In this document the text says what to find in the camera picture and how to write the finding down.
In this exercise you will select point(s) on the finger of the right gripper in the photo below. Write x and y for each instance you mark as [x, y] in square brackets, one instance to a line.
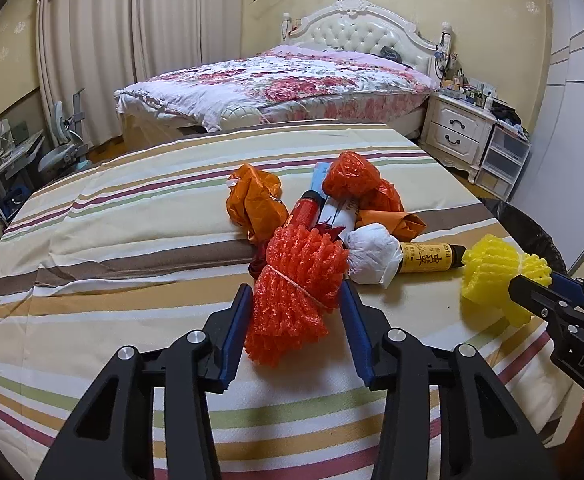
[539, 300]
[572, 290]

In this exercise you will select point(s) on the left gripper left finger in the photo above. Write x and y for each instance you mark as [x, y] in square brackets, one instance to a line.
[109, 434]

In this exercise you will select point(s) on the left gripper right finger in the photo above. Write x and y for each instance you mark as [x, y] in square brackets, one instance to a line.
[484, 433]

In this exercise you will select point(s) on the yellow foam fruit net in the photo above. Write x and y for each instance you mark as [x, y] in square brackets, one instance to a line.
[489, 266]

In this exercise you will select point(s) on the white tissue ball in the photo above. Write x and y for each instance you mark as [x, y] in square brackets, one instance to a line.
[374, 255]

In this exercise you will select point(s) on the red plastic bag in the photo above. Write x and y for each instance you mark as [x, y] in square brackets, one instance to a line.
[352, 177]

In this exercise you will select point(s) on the red foam fruit net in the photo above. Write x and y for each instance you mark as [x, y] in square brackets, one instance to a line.
[298, 287]

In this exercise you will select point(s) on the orange plastic bag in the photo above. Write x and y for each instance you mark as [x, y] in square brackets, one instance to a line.
[254, 203]

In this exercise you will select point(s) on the black lined trash bin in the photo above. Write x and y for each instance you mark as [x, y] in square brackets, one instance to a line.
[527, 233]

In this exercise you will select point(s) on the white wardrobe door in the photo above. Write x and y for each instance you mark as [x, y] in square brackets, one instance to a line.
[551, 190]

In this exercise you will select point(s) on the brown bottle yellow label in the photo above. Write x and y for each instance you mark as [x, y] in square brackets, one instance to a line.
[427, 258]

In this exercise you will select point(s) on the plastic drawer unit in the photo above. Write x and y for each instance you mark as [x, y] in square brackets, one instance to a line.
[503, 160]

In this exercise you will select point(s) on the white nightstand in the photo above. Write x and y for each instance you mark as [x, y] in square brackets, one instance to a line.
[456, 133]

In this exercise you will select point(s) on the nightstand clutter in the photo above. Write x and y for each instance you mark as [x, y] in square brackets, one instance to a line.
[456, 84]

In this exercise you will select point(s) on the white rolled paper tube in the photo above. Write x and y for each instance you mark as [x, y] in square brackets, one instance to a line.
[339, 214]

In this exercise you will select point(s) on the red spray can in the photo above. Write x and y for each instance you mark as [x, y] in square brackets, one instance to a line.
[306, 210]

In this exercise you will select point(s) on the light blue long box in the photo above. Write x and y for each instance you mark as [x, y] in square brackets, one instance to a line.
[320, 172]

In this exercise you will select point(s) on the study desk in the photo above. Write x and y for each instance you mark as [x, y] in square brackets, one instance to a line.
[18, 158]

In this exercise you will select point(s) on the grey desk chair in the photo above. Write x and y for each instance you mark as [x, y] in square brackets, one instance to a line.
[70, 153]

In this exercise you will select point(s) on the white tufted headboard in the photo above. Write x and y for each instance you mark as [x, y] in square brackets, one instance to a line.
[362, 26]

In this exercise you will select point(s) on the floral bed quilt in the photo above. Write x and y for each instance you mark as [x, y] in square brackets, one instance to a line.
[283, 84]

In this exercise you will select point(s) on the beige curtain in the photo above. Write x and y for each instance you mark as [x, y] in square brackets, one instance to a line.
[95, 47]

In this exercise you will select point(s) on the white bed frame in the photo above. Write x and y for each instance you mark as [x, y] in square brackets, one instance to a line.
[144, 130]

